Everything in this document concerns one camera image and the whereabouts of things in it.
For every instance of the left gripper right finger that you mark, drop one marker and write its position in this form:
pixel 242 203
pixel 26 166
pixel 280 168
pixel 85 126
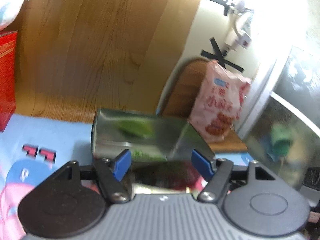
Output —
pixel 252 198

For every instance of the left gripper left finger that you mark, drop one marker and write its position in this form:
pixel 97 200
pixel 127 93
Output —
pixel 75 198

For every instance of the bright green snack pack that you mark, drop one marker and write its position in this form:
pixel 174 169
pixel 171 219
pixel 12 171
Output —
pixel 141 136

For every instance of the black metal tin box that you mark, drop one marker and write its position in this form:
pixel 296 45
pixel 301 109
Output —
pixel 160 147

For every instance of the Peppa Pig bed sheet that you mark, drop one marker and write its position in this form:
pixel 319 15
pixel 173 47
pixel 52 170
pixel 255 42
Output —
pixel 34 148

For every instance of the frosted glass sliding door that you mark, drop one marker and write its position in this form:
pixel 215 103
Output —
pixel 282 128

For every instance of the large pink snack bag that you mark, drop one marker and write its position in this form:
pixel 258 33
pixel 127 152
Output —
pixel 219 102

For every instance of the black tape cross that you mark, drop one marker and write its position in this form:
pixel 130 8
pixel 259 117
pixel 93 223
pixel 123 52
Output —
pixel 220 56

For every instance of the wood-pattern cardboard sheet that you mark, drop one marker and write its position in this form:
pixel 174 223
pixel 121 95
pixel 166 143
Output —
pixel 74 56

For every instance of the white power strip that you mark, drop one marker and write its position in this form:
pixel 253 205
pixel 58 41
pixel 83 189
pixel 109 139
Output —
pixel 239 28

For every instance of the red gift bag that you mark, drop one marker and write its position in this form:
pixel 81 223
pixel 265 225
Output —
pixel 7 82

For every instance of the pink blue plush toy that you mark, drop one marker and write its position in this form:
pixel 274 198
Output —
pixel 10 2

